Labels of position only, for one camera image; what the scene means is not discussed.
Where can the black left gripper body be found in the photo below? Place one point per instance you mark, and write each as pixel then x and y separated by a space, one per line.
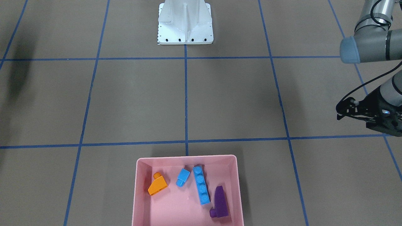
pixel 371 106

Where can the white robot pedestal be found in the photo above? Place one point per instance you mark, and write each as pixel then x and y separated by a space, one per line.
pixel 185 22

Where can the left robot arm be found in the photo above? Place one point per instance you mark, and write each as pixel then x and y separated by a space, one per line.
pixel 374 41

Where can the long blue toy block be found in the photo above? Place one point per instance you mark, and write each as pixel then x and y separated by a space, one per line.
pixel 201 186

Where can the small blue toy block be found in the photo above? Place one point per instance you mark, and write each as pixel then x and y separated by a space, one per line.
pixel 182 177

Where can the orange toy block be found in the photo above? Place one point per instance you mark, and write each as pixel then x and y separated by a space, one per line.
pixel 158 184

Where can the purple toy block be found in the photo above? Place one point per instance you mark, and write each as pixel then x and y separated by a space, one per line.
pixel 220 208

